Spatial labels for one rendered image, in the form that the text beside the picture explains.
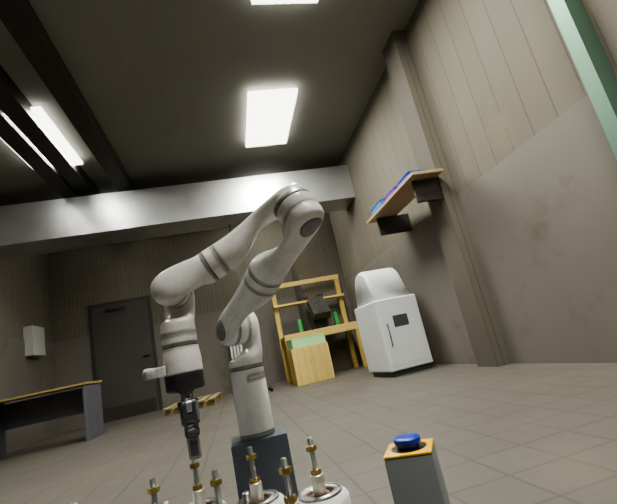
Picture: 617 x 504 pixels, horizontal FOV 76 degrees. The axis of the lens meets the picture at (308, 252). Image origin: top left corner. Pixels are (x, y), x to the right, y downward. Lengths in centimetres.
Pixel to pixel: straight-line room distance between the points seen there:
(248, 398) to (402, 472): 54
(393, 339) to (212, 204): 339
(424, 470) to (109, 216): 611
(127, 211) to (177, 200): 72
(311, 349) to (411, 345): 198
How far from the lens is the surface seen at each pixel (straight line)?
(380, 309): 464
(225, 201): 633
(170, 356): 84
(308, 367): 623
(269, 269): 92
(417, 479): 66
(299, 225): 83
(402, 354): 469
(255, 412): 111
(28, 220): 684
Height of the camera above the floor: 49
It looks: 13 degrees up
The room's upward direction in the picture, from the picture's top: 12 degrees counter-clockwise
